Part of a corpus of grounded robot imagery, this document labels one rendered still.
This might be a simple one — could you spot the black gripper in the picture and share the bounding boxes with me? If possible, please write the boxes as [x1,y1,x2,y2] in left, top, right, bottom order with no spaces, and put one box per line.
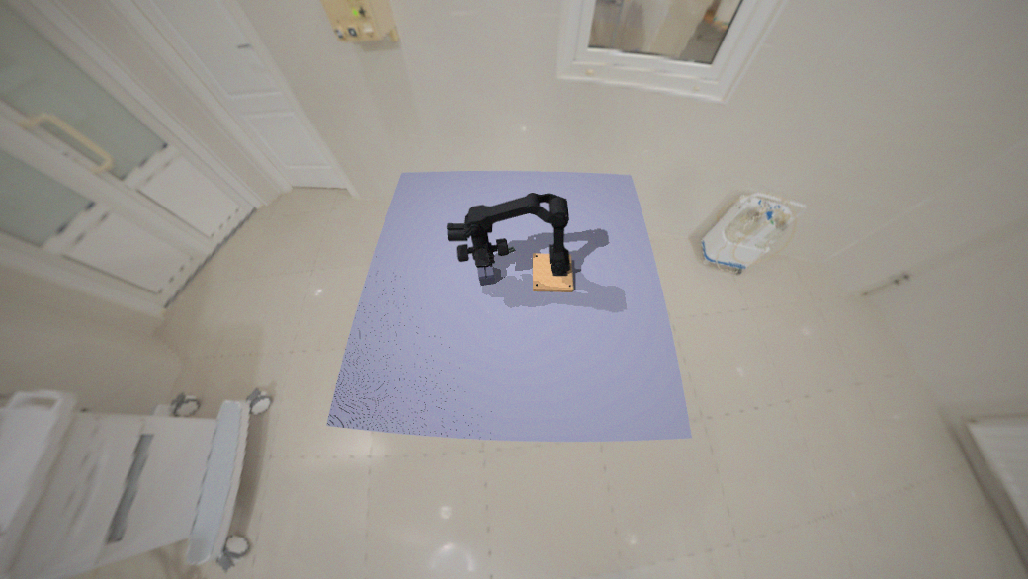
[457,238,509,262]

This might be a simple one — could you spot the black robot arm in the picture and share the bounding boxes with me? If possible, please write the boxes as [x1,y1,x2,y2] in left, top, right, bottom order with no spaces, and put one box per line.
[447,193,571,276]

